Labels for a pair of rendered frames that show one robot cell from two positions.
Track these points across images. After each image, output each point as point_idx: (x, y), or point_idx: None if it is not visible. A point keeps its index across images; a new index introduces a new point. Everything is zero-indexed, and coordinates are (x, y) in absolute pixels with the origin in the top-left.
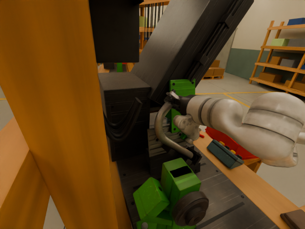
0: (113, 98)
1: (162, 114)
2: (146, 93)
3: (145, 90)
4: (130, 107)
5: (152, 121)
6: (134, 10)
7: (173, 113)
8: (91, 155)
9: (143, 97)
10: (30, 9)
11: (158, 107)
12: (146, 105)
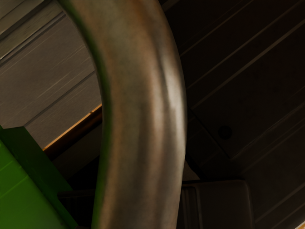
0: None
1: (156, 124)
2: (261, 190)
3: (286, 208)
4: (300, 49)
5: (10, 83)
6: None
7: (15, 191)
8: None
9: (266, 158)
10: None
11: (86, 153)
12: (201, 121)
